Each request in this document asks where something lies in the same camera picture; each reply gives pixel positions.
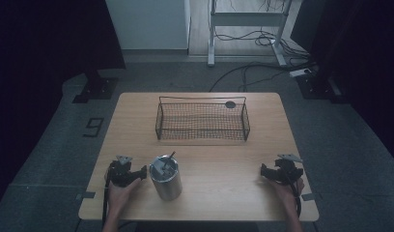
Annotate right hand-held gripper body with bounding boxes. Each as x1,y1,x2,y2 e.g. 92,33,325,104
273,153,305,187

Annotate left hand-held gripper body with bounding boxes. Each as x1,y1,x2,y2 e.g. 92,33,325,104
107,155,137,189

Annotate silver steel tumbler cup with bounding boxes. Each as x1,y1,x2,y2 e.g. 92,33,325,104
149,154,183,202

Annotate person's left hand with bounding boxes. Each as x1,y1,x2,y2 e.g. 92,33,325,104
105,177,143,215

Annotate person's right hand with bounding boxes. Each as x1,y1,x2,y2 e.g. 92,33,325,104
267,177,306,208

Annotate dark drinking straw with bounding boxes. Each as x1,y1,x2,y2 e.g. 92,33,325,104
162,151,177,170

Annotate black stand base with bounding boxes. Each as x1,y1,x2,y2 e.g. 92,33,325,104
71,69,120,104
295,71,346,104

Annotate white power strip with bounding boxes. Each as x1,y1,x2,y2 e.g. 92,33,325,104
289,68,311,78

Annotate dark curtain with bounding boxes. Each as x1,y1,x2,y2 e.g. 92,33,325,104
0,0,127,207
290,0,394,168

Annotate white cabinet panel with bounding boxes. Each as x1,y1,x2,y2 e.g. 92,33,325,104
104,0,191,51

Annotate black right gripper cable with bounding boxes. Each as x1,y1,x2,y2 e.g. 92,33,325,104
287,175,303,218

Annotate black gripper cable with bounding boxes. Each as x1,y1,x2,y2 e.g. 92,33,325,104
101,167,112,226
287,175,303,218

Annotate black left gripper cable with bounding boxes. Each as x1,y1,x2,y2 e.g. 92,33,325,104
101,167,112,226

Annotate black wire mesh basket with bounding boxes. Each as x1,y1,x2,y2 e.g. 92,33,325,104
155,95,251,142

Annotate black floor cable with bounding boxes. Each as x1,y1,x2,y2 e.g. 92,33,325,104
209,61,317,93

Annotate tangled black cables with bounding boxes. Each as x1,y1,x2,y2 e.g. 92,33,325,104
213,29,311,60

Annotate white desk frame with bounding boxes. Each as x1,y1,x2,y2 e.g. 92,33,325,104
207,0,296,68

